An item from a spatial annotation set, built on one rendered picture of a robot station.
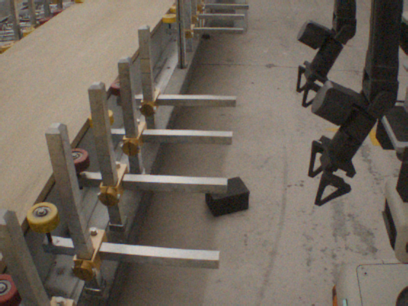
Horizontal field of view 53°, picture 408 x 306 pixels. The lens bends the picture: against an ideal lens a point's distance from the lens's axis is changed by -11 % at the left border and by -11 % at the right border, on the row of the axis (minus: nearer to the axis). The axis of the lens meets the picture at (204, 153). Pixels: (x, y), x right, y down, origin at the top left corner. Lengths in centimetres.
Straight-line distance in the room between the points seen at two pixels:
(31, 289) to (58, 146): 28
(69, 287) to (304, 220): 148
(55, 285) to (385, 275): 121
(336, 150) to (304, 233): 149
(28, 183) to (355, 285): 120
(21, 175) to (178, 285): 106
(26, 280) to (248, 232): 170
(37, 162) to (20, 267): 60
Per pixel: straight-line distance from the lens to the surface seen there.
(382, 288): 175
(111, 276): 117
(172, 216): 244
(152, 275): 212
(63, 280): 130
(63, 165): 89
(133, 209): 137
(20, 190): 119
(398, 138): 108
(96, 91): 108
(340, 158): 88
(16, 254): 72
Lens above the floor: 154
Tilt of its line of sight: 32 degrees down
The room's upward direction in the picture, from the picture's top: 2 degrees counter-clockwise
